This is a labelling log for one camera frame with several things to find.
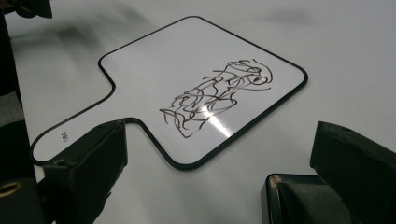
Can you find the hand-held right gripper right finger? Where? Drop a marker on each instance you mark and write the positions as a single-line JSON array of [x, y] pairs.
[[358, 168]]

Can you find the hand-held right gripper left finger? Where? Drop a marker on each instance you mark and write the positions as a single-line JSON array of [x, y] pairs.
[[90, 161]]

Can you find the black whiteboard eraser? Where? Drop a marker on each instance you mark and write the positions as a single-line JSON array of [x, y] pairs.
[[295, 202]]

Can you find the dark object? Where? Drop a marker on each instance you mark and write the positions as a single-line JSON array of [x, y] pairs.
[[31, 7]]

